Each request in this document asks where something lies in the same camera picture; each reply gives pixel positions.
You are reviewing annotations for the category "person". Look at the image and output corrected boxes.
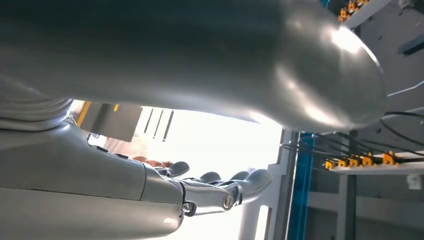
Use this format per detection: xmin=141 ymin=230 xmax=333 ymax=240
xmin=132 ymin=155 xmax=174 ymax=169

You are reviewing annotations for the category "blue metal ceiling truss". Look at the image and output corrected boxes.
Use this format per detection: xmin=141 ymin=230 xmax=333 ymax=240
xmin=286 ymin=132 xmax=316 ymax=240

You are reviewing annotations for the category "small white ceiling box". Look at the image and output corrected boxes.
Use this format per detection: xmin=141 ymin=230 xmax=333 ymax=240
xmin=406 ymin=173 xmax=424 ymax=191

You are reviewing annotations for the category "black cable bundle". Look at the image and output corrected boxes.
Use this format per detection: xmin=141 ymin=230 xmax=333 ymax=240
xmin=281 ymin=110 xmax=424 ymax=164

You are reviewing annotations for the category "white rail with orange clips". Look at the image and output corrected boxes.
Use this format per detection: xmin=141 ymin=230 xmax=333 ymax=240
xmin=337 ymin=0 xmax=393 ymax=30
xmin=324 ymin=150 xmax=424 ymax=176

